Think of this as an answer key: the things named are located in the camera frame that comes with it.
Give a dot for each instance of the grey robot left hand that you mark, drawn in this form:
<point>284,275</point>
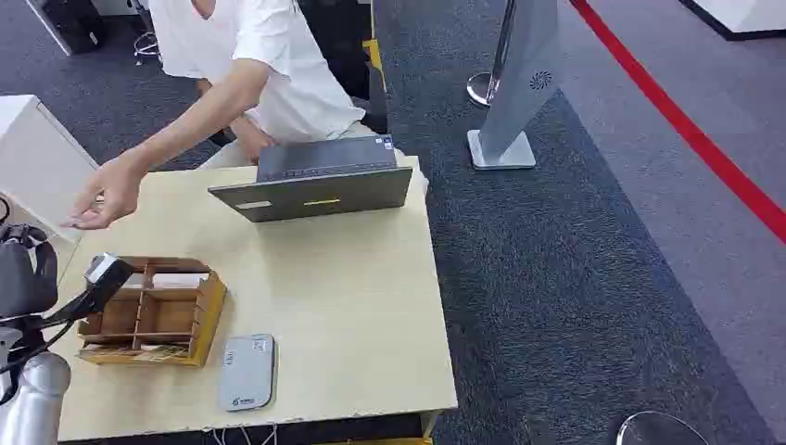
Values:
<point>24,273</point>

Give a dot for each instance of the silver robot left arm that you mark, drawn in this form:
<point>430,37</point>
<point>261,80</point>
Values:
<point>34,405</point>

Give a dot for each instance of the white card stack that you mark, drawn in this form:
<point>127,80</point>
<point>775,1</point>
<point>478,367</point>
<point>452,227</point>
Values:
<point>181,280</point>
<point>133,281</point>

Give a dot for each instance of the person's left hand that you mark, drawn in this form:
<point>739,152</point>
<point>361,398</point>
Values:
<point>113,193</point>

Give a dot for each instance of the person's hand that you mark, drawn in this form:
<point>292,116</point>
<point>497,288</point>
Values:
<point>113,193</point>
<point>255,142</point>

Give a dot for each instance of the wooden card box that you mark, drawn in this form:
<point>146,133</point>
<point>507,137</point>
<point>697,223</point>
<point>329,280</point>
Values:
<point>202,319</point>

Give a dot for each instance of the grey flat card reader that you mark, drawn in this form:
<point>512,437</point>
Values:
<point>247,373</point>

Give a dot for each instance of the black box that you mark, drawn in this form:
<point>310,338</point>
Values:
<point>70,24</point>

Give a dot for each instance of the chrome chair base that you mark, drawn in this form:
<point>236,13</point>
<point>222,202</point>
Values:
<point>146,48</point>

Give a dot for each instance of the person's right hand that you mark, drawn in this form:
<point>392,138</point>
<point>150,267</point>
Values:
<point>255,142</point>

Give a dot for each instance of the dark grey laptop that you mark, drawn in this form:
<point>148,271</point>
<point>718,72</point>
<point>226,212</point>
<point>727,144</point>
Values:
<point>319,196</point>

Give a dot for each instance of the person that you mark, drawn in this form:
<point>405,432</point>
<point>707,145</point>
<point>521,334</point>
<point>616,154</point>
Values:
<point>295,80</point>

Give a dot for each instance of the yellow base under desk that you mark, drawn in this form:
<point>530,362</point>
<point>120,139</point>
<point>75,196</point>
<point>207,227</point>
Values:
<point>374,441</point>

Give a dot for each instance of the yellow panel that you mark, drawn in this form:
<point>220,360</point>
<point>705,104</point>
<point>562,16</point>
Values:
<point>373,55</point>

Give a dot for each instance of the chrome stanchion pole with base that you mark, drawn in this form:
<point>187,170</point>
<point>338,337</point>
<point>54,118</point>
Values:
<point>482,89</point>

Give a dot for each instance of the grey slanted kiosk stand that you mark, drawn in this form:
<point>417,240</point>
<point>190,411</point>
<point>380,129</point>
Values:
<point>522,73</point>

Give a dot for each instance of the round chrome base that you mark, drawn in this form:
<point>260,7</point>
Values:
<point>660,431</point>

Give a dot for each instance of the red floor tape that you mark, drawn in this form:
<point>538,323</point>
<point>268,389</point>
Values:
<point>688,132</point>

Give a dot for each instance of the white platform with black edge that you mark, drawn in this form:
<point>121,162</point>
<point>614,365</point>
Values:
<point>743,13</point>

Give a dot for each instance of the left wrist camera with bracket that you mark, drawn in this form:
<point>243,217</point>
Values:
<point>109,279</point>

